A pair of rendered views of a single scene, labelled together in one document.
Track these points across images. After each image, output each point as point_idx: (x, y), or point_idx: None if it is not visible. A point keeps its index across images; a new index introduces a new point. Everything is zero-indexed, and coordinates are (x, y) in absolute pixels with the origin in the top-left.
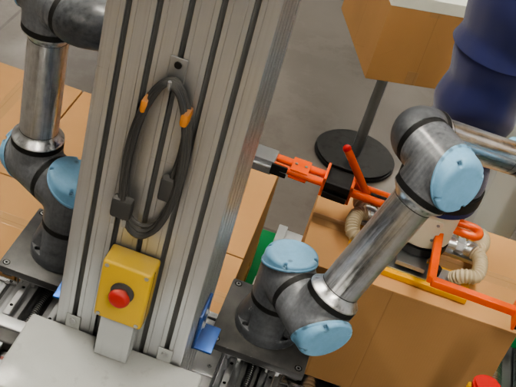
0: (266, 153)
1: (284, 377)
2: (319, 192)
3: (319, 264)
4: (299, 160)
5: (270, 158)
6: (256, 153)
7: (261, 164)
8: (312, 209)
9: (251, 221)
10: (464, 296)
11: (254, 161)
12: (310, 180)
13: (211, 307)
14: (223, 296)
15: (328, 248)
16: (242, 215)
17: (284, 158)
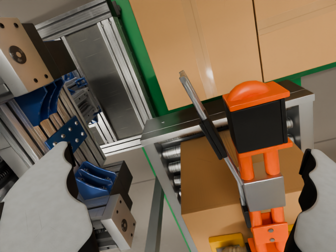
0: (265, 198)
1: (178, 155)
2: (248, 242)
3: (188, 227)
4: (282, 228)
5: (255, 206)
6: (251, 190)
7: (239, 195)
8: (295, 164)
9: (316, 61)
10: None
11: (238, 187)
12: (254, 241)
13: (197, 94)
14: (213, 94)
15: (214, 225)
16: (321, 49)
17: (275, 212)
